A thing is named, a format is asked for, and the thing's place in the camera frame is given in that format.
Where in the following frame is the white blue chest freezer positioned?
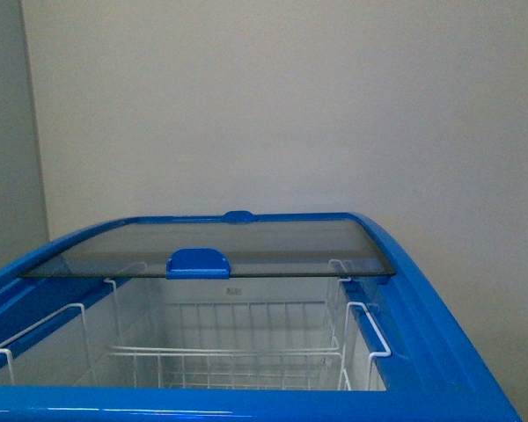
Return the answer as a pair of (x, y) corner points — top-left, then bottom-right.
(0, 211), (518, 421)

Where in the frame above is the tinted glass sliding lid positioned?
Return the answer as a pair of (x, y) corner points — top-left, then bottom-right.
(23, 218), (394, 280)

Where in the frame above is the near white wire basket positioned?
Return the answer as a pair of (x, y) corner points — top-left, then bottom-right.
(0, 302), (392, 391)

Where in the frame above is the white wire basket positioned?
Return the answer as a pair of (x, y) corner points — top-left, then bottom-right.
(0, 302), (392, 391)
(110, 277), (346, 357)

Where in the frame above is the far white wire basket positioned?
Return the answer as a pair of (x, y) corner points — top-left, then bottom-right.
(110, 277), (346, 357)

